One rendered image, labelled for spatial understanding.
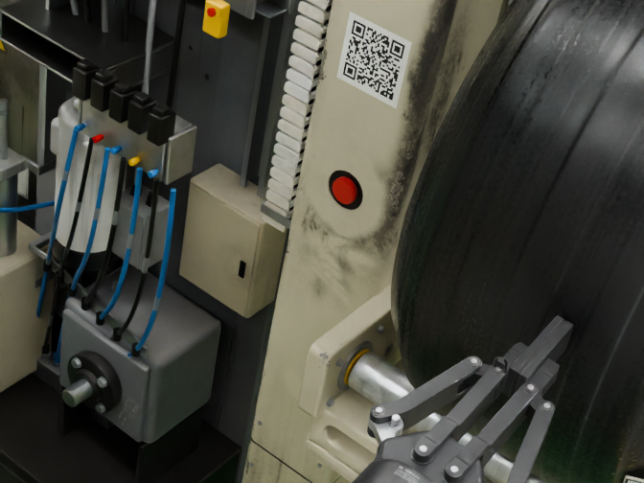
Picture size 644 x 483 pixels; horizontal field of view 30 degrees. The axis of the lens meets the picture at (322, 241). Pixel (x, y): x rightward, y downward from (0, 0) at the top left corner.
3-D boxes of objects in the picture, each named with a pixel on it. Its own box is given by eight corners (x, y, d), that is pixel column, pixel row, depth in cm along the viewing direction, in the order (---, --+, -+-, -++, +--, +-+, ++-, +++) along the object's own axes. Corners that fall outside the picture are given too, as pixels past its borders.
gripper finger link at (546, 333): (510, 398, 89) (501, 393, 90) (558, 344, 93) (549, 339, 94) (517, 372, 87) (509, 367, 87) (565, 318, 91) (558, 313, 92)
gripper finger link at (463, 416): (421, 494, 83) (403, 482, 84) (502, 395, 90) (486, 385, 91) (428, 461, 81) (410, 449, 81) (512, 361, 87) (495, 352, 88)
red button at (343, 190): (329, 196, 130) (333, 173, 128) (338, 190, 131) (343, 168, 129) (351, 209, 129) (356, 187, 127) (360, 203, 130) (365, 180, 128)
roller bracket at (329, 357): (294, 409, 131) (308, 344, 125) (480, 258, 158) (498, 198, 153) (317, 425, 130) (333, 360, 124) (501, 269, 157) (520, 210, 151)
